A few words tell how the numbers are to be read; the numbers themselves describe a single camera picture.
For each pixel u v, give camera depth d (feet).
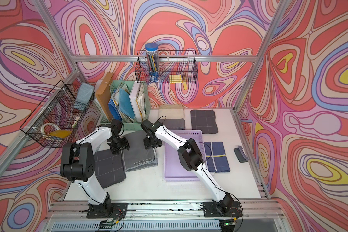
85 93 2.68
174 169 2.95
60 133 2.44
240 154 3.02
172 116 3.66
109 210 2.22
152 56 2.41
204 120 3.67
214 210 2.39
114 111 3.23
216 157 3.09
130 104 3.14
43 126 2.20
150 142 2.78
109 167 2.84
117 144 2.63
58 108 2.53
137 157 2.99
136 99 3.01
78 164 1.60
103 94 2.74
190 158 2.02
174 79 2.98
